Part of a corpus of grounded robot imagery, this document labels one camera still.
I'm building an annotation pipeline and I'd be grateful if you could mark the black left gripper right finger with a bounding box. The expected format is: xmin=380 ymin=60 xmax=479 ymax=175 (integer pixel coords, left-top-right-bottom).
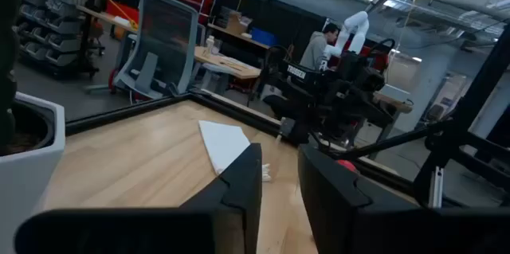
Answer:
xmin=296 ymin=143 xmax=510 ymax=254

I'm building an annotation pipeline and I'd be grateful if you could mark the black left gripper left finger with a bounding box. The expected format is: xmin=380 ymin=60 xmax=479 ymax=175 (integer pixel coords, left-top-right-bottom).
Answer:
xmin=14 ymin=142 xmax=263 ymax=254

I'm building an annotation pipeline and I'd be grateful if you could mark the small red tomato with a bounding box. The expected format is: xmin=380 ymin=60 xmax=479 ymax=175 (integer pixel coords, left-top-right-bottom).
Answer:
xmin=336 ymin=159 xmax=359 ymax=174

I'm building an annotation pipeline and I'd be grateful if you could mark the white hexagonal plant pot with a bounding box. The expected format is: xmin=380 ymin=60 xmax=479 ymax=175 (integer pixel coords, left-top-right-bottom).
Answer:
xmin=0 ymin=91 xmax=66 ymax=254

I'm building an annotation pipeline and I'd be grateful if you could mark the white folded cloth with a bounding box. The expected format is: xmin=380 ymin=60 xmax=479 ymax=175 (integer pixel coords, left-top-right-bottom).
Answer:
xmin=198 ymin=119 xmax=273 ymax=182

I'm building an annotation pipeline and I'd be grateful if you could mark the person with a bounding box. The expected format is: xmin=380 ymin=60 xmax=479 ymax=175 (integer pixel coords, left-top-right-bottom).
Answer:
xmin=299 ymin=22 xmax=340 ymax=72

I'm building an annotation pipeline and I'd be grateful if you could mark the light wooden desk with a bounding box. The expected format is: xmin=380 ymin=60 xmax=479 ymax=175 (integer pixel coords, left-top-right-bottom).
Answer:
xmin=194 ymin=45 xmax=262 ymax=96

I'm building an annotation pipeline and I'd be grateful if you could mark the grey mesh office chair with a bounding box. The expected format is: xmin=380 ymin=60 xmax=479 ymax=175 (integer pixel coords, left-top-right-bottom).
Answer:
xmin=113 ymin=0 xmax=199 ymax=100

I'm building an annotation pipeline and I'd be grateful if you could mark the shelf rack with grey bins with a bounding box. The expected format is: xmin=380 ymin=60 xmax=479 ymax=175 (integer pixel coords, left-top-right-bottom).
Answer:
xmin=15 ymin=0 xmax=100 ymax=78

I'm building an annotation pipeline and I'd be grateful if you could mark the blue plastic bin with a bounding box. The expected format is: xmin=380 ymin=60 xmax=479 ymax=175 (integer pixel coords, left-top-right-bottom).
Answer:
xmin=250 ymin=27 xmax=279 ymax=47

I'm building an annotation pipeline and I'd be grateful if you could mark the brown cardboard box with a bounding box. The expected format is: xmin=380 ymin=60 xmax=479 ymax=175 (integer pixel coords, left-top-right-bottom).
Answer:
xmin=226 ymin=10 xmax=253 ymax=35

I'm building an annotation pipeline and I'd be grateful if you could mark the black aluminium table frame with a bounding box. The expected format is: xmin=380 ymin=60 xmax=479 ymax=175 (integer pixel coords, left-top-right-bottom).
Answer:
xmin=65 ymin=26 xmax=510 ymax=209

